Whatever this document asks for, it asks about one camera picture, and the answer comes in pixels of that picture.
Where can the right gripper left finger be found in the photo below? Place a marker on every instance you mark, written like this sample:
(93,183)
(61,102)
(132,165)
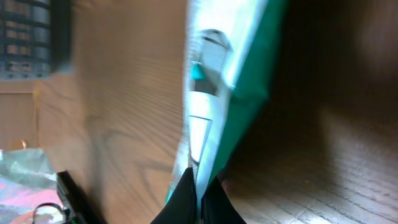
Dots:
(182,205)

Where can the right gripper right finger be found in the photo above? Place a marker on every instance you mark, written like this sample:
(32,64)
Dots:
(216,207)

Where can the green box with label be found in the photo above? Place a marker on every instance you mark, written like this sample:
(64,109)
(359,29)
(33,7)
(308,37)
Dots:
(230,55)

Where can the grey plastic mesh basket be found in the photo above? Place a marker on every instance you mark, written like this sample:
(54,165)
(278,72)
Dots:
(36,38)

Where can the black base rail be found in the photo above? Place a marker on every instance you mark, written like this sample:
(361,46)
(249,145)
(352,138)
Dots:
(76,207)

